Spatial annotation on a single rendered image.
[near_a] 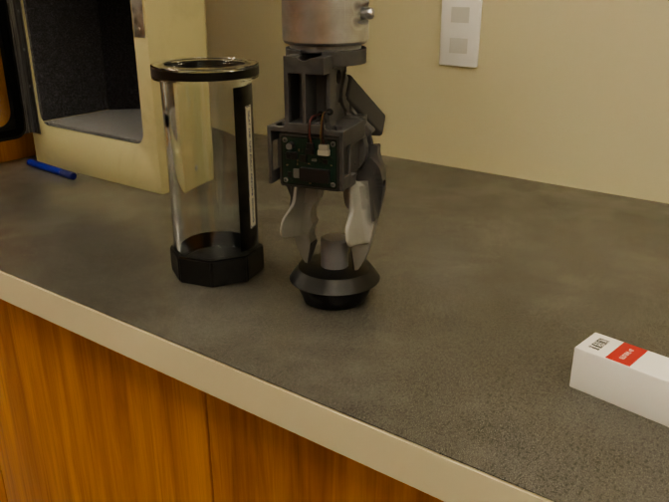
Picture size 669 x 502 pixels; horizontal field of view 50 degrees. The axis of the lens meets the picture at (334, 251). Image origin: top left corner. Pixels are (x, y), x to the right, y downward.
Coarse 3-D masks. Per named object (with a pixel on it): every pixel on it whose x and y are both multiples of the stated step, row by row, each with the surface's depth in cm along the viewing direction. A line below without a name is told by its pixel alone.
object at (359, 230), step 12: (348, 192) 66; (360, 192) 68; (348, 204) 69; (360, 204) 68; (348, 216) 66; (360, 216) 68; (348, 228) 65; (360, 228) 68; (372, 228) 69; (348, 240) 65; (360, 240) 68; (360, 252) 70; (360, 264) 70
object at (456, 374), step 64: (0, 192) 108; (64, 192) 108; (128, 192) 108; (448, 192) 108; (512, 192) 108; (576, 192) 108; (0, 256) 84; (64, 256) 84; (128, 256) 84; (384, 256) 84; (448, 256) 84; (512, 256) 84; (576, 256) 84; (640, 256) 84; (64, 320) 75; (128, 320) 69; (192, 320) 69; (256, 320) 69; (320, 320) 69; (384, 320) 69; (448, 320) 69; (512, 320) 69; (576, 320) 69; (640, 320) 69; (192, 384) 65; (256, 384) 60; (320, 384) 58; (384, 384) 58; (448, 384) 58; (512, 384) 58; (384, 448) 53; (448, 448) 51; (512, 448) 51; (576, 448) 51; (640, 448) 51
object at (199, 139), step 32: (160, 64) 71; (192, 64) 76; (224, 64) 76; (256, 64) 72; (192, 96) 69; (224, 96) 70; (192, 128) 70; (224, 128) 71; (192, 160) 72; (224, 160) 72; (192, 192) 73; (224, 192) 73; (192, 224) 74; (224, 224) 74; (192, 256) 76; (224, 256) 76
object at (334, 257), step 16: (336, 240) 71; (320, 256) 75; (336, 256) 71; (304, 272) 71; (320, 272) 71; (336, 272) 71; (352, 272) 71; (368, 272) 71; (304, 288) 70; (320, 288) 69; (336, 288) 69; (352, 288) 69; (368, 288) 70; (320, 304) 71; (336, 304) 70; (352, 304) 71
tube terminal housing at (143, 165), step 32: (160, 0) 99; (192, 0) 104; (160, 32) 100; (192, 32) 105; (32, 64) 117; (160, 96) 103; (64, 128) 117; (160, 128) 104; (64, 160) 120; (96, 160) 114; (128, 160) 109; (160, 160) 105; (160, 192) 107
